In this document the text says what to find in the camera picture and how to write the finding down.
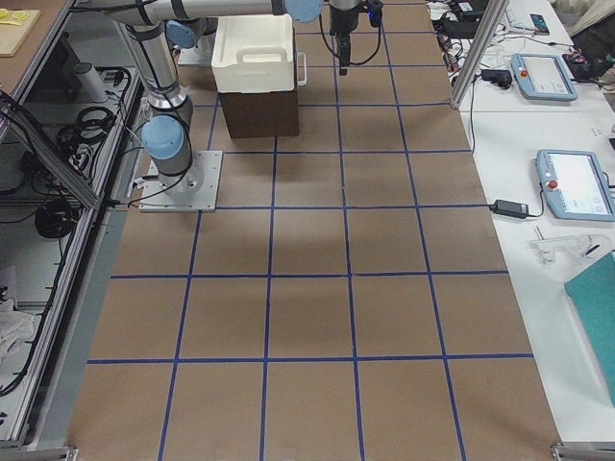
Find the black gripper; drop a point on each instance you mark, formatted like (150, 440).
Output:
(342, 20)

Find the lower teach pendant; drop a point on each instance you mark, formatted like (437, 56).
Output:
(574, 185)

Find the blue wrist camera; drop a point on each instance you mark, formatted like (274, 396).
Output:
(374, 10)

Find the black power adapter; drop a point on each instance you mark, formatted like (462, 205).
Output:
(510, 209)

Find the wooden board with yellow parts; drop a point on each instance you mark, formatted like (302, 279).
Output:
(20, 27)

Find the white cabinet top tray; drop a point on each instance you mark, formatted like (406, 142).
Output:
(256, 54)

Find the clear acrylic part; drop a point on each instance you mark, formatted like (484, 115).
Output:
(577, 247)

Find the brown cabinet body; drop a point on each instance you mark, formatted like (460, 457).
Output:
(253, 115)

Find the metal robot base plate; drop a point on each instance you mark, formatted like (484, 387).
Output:
(196, 191)

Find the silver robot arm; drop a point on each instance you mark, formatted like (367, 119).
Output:
(150, 29)

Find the upper teach pendant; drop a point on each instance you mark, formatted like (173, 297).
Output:
(542, 77)

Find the aluminium frame post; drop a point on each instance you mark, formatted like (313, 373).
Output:
(485, 32)

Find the teach pendant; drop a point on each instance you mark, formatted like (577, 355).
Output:
(574, 185)
(542, 77)

